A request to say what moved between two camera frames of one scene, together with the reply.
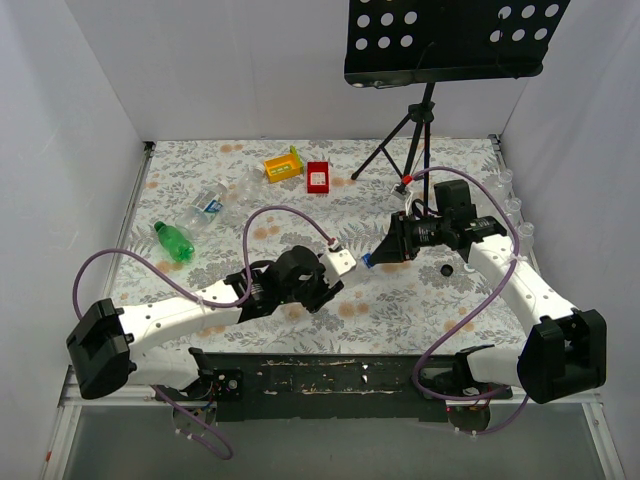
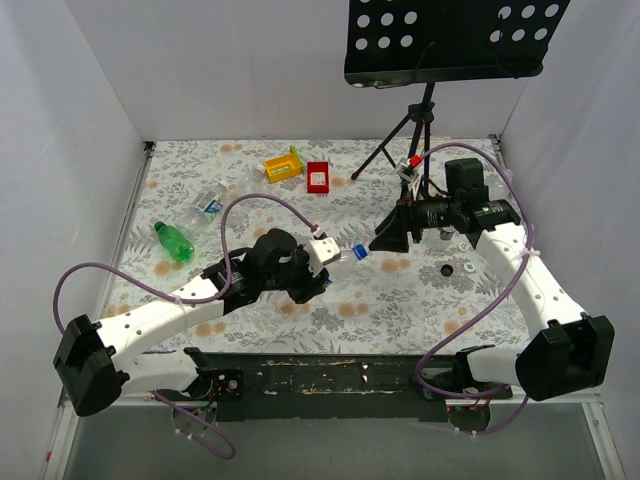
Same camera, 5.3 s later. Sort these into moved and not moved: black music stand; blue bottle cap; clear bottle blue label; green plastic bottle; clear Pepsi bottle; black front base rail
Moved: clear Pepsi bottle; blue bottle cap
Not moved: green plastic bottle; black music stand; clear bottle blue label; black front base rail
